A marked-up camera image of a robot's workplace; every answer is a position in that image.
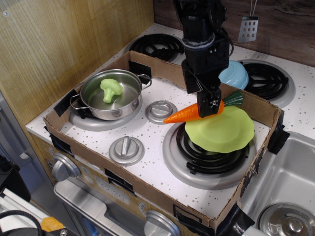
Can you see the light blue plastic bowl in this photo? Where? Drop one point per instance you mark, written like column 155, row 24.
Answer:
column 235, row 75

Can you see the green plastic plate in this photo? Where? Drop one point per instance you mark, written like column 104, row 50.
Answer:
column 231, row 130

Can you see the silver toy sink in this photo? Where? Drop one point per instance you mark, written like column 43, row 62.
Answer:
column 286, row 177

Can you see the silver left oven knob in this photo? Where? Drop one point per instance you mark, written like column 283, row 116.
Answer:
column 64, row 168

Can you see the silver right oven knob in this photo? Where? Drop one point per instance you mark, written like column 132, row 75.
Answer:
column 159, row 225

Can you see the silver front stove knob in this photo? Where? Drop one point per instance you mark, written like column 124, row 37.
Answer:
column 126, row 151

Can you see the silver stove knob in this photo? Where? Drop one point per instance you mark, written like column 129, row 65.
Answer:
column 158, row 111
column 126, row 151

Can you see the hanging silver slotted spatula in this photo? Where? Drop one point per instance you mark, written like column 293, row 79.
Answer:
column 249, row 25

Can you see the front right black burner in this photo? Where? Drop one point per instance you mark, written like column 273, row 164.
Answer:
column 203, row 169

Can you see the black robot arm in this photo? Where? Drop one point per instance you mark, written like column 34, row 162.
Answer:
column 202, row 21

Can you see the silver oven door handle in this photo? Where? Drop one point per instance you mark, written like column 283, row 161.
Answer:
column 83, row 202

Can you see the silver centre stove knob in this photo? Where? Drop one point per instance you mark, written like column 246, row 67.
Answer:
column 158, row 111

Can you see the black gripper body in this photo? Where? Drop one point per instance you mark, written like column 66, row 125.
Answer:
column 203, row 64

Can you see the silver metal pot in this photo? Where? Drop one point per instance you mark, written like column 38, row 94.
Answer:
column 121, row 106

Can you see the back right black burner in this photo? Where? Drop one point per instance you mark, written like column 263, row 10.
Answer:
column 269, row 82

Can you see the green toy broccoli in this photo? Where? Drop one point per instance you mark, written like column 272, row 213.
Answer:
column 110, row 88

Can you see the brown cardboard fence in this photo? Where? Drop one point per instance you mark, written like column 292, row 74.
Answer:
column 149, row 183

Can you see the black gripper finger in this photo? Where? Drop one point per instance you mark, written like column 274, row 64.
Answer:
column 208, row 103

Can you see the silver sink drain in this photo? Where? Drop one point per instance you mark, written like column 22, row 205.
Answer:
column 286, row 219

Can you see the orange toy carrot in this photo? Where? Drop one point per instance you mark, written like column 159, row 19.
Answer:
column 190, row 113

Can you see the silver oven knob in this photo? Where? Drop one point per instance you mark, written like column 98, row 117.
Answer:
column 159, row 225
column 64, row 168

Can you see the orange cloth piece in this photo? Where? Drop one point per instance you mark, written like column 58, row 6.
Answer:
column 50, row 224

